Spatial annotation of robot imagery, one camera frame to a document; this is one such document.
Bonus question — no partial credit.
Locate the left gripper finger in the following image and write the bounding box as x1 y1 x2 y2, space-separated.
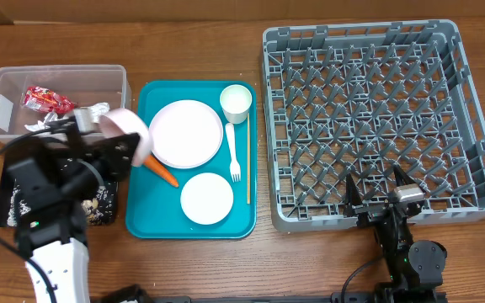
35 118 77 135
93 133 141 177

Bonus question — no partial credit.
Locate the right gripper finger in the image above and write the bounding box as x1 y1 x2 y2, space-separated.
392 165 416 187
344 174 362 217

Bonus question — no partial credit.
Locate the white tissue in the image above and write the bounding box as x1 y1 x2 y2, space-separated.
74 102 110 123
24 112 59 132

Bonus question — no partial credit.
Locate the pink bowl with food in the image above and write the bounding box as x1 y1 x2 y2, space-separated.
99 108 152 167

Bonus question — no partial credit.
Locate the red snack wrapper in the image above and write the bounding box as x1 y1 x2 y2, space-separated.
22 86 76 114

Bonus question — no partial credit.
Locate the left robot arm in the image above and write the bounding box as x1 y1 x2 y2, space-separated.
6 109 150 302

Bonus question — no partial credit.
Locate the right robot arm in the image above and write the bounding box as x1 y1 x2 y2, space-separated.
340 165 447 302

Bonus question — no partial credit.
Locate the grey dishwasher rack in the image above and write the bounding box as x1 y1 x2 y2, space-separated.
261 19 485 232

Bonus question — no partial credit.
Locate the orange carrot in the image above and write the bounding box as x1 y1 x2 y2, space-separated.
143 155 179 188

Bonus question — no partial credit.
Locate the clear plastic bin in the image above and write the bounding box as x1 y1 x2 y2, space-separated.
0 65 132 143

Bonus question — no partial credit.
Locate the black tray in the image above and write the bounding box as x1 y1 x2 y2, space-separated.
0 149 118 227

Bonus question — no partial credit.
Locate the large white plate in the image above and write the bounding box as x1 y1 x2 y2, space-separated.
149 99 223 169

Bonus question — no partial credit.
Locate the small white plate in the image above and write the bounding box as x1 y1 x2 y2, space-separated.
180 173 234 226

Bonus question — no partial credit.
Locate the wooden chopstick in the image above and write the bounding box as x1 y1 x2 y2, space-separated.
247 113 251 205

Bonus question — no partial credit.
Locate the white plastic fork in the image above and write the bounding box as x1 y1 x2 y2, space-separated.
225 123 241 183

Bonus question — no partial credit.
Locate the white cup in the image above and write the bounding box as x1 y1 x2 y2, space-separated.
220 84 253 125

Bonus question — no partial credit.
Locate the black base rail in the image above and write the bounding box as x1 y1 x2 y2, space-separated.
91 284 377 303

